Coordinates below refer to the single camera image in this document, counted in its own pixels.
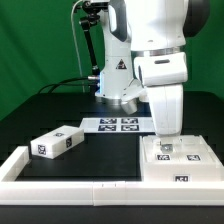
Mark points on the white cabinet door panel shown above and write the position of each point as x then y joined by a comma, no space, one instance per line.
151,152
193,149

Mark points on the white U-shaped fence frame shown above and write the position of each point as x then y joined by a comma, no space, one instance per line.
14,192

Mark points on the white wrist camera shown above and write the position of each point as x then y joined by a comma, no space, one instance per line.
131,94

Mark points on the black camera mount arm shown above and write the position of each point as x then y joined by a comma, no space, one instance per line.
91,19

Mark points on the white cabinet body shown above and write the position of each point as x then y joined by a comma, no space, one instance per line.
212,172

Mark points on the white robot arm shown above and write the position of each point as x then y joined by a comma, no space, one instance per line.
144,61

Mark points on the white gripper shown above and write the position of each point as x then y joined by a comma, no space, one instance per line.
166,106

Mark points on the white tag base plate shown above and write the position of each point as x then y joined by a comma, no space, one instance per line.
118,125

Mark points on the white cabinet top block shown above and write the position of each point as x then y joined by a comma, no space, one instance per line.
56,142

